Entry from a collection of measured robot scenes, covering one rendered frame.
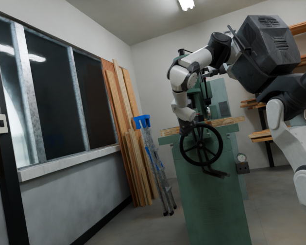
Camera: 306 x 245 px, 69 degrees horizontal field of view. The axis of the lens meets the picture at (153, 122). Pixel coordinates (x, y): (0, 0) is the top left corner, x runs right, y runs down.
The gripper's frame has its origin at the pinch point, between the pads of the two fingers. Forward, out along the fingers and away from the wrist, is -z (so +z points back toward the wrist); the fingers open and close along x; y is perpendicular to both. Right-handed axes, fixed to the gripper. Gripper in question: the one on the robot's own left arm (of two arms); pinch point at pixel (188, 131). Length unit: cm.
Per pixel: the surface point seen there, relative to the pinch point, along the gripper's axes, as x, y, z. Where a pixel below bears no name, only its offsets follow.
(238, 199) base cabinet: -2, -44, -50
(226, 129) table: 26.3, -9.1, -24.2
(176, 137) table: -2.9, 13.8, -23.9
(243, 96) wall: 171, 67, -208
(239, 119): 44, -8, -35
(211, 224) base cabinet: -28, -41, -58
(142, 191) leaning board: -57, 57, -164
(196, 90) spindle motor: 34.8, 26.8, -15.7
